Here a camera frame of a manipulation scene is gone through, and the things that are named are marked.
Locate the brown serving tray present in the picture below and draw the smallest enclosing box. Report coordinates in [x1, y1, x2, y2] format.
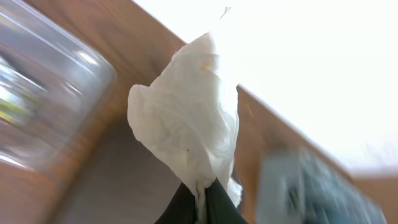
[52, 119, 180, 224]

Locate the clear plastic container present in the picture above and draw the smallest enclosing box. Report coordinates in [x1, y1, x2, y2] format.
[1, 0, 116, 170]

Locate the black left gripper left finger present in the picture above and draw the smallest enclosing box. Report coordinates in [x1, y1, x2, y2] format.
[155, 183, 197, 224]

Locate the grey dishwasher rack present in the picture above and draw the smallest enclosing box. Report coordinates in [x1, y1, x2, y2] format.
[255, 152, 387, 224]

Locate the white tissue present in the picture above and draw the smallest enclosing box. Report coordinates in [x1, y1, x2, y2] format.
[127, 33, 242, 223]

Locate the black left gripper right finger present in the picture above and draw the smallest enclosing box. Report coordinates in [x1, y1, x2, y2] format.
[205, 179, 248, 224]

